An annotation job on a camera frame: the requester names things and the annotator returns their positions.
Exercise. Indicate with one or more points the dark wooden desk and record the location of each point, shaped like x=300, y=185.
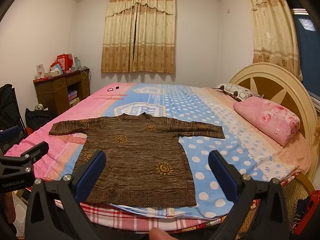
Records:
x=53, y=93

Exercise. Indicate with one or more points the brown knitted sweater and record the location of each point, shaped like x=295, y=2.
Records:
x=146, y=166

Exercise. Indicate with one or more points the red checkered underlay sheet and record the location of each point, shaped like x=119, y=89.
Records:
x=112, y=217

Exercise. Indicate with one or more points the white card on desk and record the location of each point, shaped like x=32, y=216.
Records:
x=40, y=71

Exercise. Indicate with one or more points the black bag on floor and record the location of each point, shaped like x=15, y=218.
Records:
x=37, y=118

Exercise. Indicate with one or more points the beige window curtain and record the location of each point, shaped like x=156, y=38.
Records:
x=139, y=36

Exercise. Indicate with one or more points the right hand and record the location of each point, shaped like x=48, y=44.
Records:
x=158, y=234

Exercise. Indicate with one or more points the beige side curtain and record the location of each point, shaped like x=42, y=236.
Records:
x=274, y=35

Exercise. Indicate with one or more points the red gift bag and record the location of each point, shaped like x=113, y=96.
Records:
x=65, y=61

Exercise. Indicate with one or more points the colourful patterned bed sheet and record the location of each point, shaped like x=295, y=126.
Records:
x=244, y=146

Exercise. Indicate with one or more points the pink floral pillow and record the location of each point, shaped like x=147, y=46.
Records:
x=271, y=118

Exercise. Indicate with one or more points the grey patterned pillow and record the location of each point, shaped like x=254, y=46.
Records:
x=237, y=92

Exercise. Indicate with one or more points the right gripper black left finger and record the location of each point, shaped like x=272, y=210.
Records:
x=54, y=210

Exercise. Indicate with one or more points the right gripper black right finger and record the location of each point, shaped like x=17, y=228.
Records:
x=270, y=220

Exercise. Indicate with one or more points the cream round wooden headboard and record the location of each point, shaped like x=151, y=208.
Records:
x=282, y=87

